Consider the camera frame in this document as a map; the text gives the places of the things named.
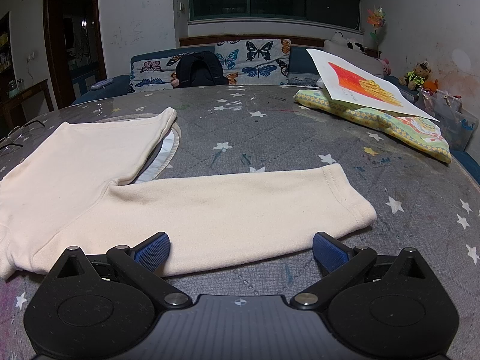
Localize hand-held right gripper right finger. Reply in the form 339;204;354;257
290;232;436;310

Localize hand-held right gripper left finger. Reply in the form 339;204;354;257
49;232;192;310

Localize cream sweatshirt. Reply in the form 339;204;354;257
0;107;377;280

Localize grey star-print bed cover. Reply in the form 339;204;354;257
0;83;480;360

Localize yellow green patterned cushion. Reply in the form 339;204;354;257
293;89;453;164

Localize drawing paper sheet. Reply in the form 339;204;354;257
305;47;440;123

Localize eyeglasses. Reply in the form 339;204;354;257
0;119;48;157

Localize clear plastic storage box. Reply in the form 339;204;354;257
415;89;479;153

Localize black backpack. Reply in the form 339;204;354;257
175;50;230;88

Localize teddy bear with yellow vest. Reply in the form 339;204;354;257
398;61;432;91

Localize brown wooden side table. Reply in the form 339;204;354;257
0;79;50;129

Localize black and white plush toy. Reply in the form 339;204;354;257
347;37;371;56

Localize butterfly-print sofa cover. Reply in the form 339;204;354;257
127;38;292;94

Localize colourful pinwheel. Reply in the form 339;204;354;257
365;5;388;52

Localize brown wooden door frame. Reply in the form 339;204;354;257
42;0;108;110

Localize wall shelf with goods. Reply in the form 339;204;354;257
0;10;13;83

